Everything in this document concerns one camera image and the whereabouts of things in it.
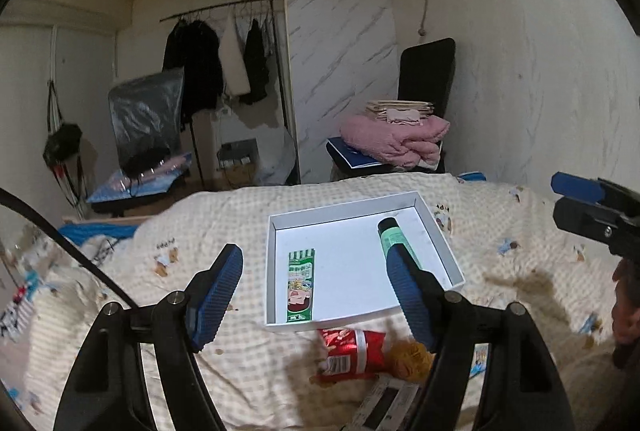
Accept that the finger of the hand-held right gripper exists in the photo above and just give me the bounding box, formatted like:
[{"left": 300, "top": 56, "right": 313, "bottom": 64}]
[
  {"left": 553, "top": 197, "right": 640, "bottom": 258},
  {"left": 551, "top": 171, "right": 640, "bottom": 212}
]

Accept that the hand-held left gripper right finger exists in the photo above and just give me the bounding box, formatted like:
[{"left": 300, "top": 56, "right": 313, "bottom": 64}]
[{"left": 385, "top": 245, "right": 576, "bottom": 431}]

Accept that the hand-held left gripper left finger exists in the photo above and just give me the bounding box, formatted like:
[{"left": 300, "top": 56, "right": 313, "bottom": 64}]
[{"left": 52, "top": 243, "right": 244, "bottom": 431}]

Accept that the white cardboard tray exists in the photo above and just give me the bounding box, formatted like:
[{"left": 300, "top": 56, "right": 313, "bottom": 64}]
[{"left": 263, "top": 191, "right": 467, "bottom": 332}]

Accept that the round yellow pastry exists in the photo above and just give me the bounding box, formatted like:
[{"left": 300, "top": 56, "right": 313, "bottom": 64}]
[{"left": 389, "top": 341, "right": 436, "bottom": 384}]

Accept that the red snack bag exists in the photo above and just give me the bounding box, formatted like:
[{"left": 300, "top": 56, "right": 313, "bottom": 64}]
[{"left": 315, "top": 327, "right": 388, "bottom": 384}]

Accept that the grey packet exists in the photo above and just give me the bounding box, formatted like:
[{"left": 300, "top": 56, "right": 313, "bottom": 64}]
[{"left": 342, "top": 373, "right": 421, "bottom": 431}]

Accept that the person's right hand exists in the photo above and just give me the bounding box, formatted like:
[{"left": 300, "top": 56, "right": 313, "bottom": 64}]
[{"left": 612, "top": 256, "right": 640, "bottom": 347}]

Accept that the teal tube with black cap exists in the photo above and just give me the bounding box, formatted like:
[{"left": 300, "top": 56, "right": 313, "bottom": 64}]
[{"left": 377, "top": 217, "right": 423, "bottom": 269}]

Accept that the beige checked printed blanket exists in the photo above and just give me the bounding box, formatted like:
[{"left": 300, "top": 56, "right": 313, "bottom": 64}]
[{"left": 0, "top": 171, "right": 640, "bottom": 431}]

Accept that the green striped snack packet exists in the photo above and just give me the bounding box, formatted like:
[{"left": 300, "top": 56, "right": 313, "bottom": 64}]
[{"left": 286, "top": 248, "right": 317, "bottom": 323}]

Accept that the grey metal box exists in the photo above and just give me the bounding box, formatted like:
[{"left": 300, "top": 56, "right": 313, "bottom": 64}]
[{"left": 217, "top": 138, "right": 261, "bottom": 172}]

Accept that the dark blue folder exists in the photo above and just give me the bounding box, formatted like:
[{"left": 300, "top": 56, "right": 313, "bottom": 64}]
[{"left": 326, "top": 137, "right": 381, "bottom": 169}]

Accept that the light blue sheet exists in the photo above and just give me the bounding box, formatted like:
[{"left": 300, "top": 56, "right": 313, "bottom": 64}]
[{"left": 60, "top": 223, "right": 138, "bottom": 242}]

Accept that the pink folded blanket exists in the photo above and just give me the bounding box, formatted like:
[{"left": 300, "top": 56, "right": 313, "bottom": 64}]
[{"left": 340, "top": 114, "right": 451, "bottom": 171}]

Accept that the stack of folded beige cloths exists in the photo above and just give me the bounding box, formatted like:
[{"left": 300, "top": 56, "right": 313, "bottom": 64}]
[{"left": 364, "top": 100, "right": 436, "bottom": 126}]

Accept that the black chair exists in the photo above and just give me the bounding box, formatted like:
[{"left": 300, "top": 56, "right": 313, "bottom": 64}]
[{"left": 327, "top": 38, "right": 457, "bottom": 174}]

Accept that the black hanging bag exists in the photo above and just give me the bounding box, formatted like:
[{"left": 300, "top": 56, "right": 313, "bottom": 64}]
[{"left": 42, "top": 81, "right": 86, "bottom": 212}]

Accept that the white hanging garment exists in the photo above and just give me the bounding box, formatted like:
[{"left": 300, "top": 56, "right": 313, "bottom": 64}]
[{"left": 218, "top": 8, "right": 252, "bottom": 98}]

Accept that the black hanging coat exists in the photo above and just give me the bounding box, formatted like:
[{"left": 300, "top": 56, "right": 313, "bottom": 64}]
[{"left": 161, "top": 18, "right": 224, "bottom": 124}]

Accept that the small black hanging garment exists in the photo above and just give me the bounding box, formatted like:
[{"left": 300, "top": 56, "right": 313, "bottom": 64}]
[{"left": 238, "top": 18, "right": 271, "bottom": 106}]

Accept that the black clothes rack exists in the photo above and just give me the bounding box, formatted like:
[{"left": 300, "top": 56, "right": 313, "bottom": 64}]
[{"left": 160, "top": 0, "right": 296, "bottom": 184}]

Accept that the black cable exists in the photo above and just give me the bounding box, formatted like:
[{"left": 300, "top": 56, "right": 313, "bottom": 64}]
[{"left": 0, "top": 188, "right": 138, "bottom": 309}]

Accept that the air conditioner hose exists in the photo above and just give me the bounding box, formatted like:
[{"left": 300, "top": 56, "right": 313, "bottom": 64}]
[{"left": 415, "top": 0, "right": 431, "bottom": 37}]

